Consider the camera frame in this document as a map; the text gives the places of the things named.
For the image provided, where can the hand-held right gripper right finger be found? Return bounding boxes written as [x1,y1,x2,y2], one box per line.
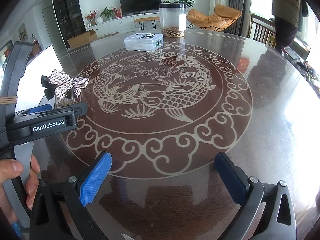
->
[214,152,297,240]

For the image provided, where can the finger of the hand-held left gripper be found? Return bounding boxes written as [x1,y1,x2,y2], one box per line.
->
[16,104,52,116]
[54,102,88,117]

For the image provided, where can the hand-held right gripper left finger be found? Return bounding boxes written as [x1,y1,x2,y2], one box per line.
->
[29,151,112,240]

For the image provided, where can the silver rhinestone bow hair clip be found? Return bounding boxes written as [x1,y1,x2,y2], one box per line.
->
[41,70,90,108]

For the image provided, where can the large white box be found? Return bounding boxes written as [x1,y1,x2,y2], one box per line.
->
[16,44,64,111]

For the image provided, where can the person's left hand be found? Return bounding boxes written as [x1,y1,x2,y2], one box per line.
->
[0,154,41,230]

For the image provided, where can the brown cardboard box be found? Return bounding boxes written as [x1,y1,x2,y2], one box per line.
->
[67,29,98,50]

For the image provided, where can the white door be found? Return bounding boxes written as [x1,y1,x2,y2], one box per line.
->
[41,7,54,48]

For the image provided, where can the white television cabinet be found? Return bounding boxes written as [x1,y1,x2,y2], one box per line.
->
[87,12,163,37]

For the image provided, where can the clear plastic lidded box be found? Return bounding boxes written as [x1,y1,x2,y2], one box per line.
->
[124,33,164,52]

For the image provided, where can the red flowers in white vase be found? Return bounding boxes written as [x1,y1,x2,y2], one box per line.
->
[85,9,103,27]

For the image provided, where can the tall black display cabinet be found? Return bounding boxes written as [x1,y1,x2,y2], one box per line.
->
[51,0,87,48]

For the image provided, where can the bushy green potted plant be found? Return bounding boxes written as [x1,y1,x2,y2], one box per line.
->
[100,6,116,22]

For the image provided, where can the wooden bench with metal legs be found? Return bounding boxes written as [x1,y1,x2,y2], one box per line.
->
[133,16,160,31]

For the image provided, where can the black flat television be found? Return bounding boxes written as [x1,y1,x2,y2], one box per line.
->
[119,0,162,15]

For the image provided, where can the clear jar with black lid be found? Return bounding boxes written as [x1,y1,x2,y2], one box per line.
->
[159,3,187,38]

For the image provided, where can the pile of assorted small items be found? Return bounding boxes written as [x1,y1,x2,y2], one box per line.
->
[282,46,320,86]

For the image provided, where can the large green potted plant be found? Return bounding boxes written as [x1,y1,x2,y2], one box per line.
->
[174,0,195,8]

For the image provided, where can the dark wooden slatted chair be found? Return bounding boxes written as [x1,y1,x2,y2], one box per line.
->
[250,14,277,47]

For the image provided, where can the orange lounge chair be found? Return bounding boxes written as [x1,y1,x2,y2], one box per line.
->
[186,4,242,32]

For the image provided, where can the grey curtain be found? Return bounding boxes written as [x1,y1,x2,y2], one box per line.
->
[211,0,250,37]

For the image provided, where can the framed wall picture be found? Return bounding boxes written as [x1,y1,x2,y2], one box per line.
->
[17,22,27,42]

